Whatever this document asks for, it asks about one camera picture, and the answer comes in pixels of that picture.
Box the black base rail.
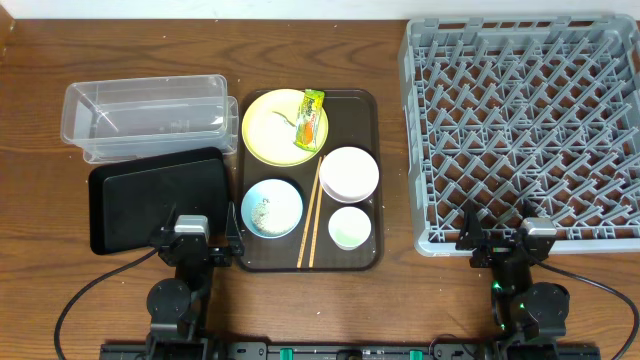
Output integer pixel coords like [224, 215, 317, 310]
[98, 341, 602, 360]

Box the dark brown serving tray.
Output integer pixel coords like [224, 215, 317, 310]
[235, 89, 384, 272]

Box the grey dishwasher rack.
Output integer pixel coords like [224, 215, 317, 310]
[398, 15, 639, 257]

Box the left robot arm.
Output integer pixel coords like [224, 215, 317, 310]
[142, 203, 245, 359]

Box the light blue bowl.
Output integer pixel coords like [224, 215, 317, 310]
[241, 179, 303, 239]

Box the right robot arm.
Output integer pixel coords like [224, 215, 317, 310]
[455, 201, 570, 359]

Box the yellow plate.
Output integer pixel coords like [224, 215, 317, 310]
[241, 89, 329, 167]

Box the wooden chopstick left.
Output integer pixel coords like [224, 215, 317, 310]
[296, 156, 323, 269]

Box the clear plastic bin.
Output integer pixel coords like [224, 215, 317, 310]
[83, 96, 239, 165]
[60, 74, 229, 149]

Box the green snack wrapper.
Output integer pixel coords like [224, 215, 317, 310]
[294, 89, 325, 151]

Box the pink white bowl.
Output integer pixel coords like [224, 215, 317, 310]
[319, 147, 380, 204]

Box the wooden chopstick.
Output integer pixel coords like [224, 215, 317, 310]
[296, 156, 323, 269]
[308, 156, 324, 268]

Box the rice waste pile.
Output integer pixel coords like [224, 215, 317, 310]
[251, 198, 291, 237]

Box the small pale green cup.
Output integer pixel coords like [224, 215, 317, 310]
[328, 207, 372, 251]

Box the wooden chopstick right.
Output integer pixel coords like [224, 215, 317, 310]
[308, 156, 324, 268]

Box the black waste tray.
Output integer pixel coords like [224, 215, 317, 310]
[88, 147, 230, 255]

